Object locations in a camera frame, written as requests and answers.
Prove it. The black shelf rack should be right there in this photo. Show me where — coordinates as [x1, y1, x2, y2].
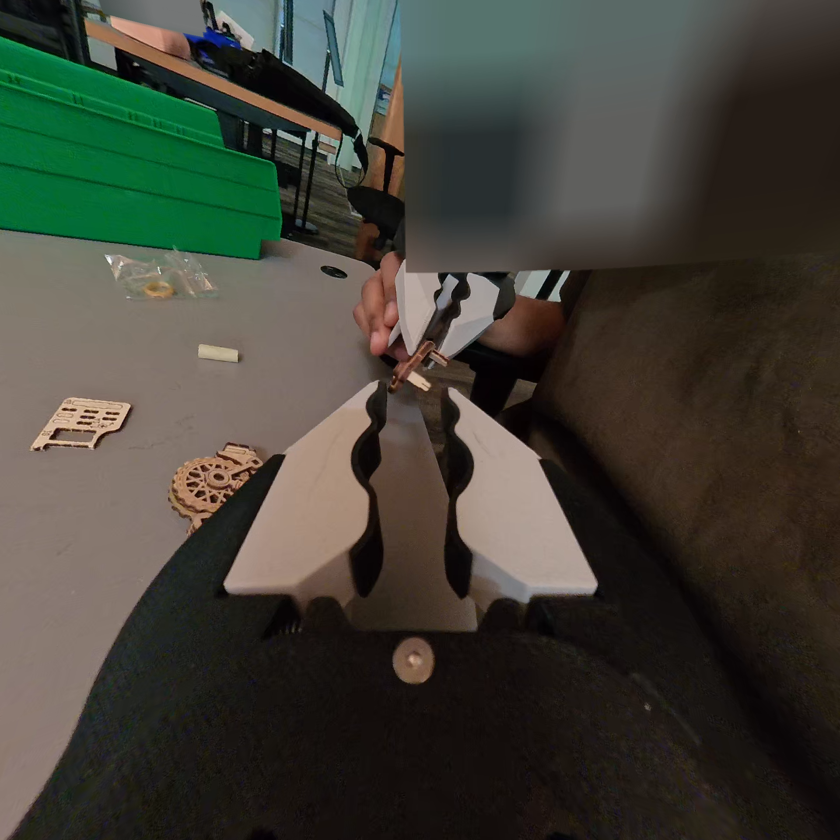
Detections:
[0, 0, 93, 67]

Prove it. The wooden post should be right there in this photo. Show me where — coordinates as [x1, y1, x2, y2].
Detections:
[357, 59, 404, 263]

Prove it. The clear plastic bag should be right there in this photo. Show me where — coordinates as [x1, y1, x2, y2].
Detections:
[104, 246, 219, 301]

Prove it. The person's right forearm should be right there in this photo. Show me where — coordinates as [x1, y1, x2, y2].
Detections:
[482, 295, 567, 352]

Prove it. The small wooden puzzle part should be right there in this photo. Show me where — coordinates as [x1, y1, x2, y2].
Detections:
[387, 340, 450, 395]

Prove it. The grey desk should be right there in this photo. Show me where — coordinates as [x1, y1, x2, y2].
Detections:
[0, 228, 434, 821]

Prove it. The green plastic crate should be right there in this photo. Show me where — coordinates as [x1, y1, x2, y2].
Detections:
[0, 36, 225, 148]
[0, 85, 283, 260]

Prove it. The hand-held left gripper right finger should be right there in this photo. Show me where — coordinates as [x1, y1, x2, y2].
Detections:
[441, 387, 599, 618]

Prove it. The wooden-top side table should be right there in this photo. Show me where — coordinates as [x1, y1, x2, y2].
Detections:
[85, 16, 343, 234]

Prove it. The pink flat object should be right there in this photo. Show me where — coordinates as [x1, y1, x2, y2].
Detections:
[108, 14, 194, 60]

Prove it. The blue object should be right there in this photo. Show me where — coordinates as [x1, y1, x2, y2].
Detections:
[187, 29, 244, 63]

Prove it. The wooden mechanical gear model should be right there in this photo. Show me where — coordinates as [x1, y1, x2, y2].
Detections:
[168, 443, 265, 536]

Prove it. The person's brown shirt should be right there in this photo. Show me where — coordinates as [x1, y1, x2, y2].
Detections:
[499, 256, 840, 840]

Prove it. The black office chair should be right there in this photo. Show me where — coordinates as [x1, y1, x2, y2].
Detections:
[346, 136, 406, 244]

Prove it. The small slotted wooden offcut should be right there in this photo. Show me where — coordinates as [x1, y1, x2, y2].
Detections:
[29, 397, 132, 452]

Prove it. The person's right hand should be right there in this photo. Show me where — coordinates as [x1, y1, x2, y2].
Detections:
[353, 251, 404, 362]

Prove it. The black bag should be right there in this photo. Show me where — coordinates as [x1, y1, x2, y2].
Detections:
[217, 47, 368, 172]

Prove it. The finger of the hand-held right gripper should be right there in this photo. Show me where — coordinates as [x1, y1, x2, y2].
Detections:
[387, 261, 450, 358]
[438, 272, 505, 361]

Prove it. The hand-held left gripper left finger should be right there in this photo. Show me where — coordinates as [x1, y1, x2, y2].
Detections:
[223, 379, 389, 614]

